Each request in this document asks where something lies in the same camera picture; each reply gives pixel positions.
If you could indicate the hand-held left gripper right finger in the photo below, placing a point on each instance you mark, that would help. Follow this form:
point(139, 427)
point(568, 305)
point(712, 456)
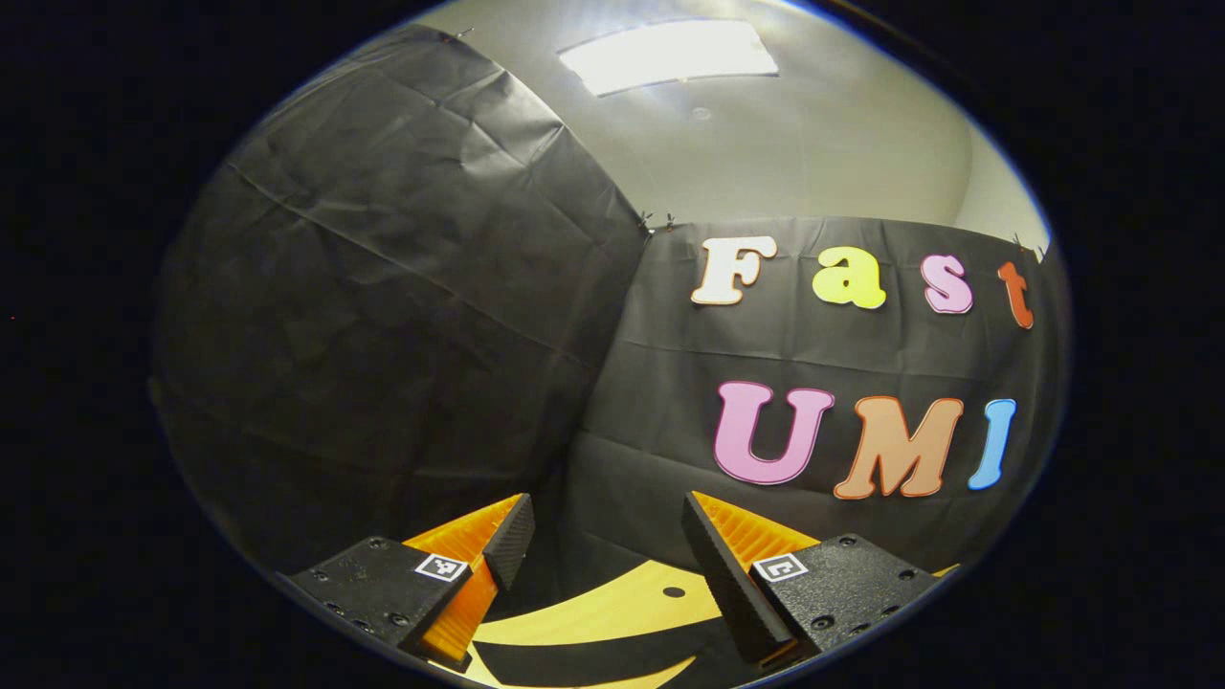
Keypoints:
point(727, 584)

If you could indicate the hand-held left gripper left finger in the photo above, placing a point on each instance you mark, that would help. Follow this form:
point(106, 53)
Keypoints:
point(512, 541)

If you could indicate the black garment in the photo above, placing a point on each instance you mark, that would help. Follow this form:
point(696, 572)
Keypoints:
point(593, 660)

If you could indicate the black backdrop cloth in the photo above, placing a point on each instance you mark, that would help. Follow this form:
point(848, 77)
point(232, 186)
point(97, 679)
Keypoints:
point(383, 287)

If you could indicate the rectangular ceiling light panel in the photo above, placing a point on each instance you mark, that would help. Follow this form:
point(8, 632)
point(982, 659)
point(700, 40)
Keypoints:
point(670, 55)

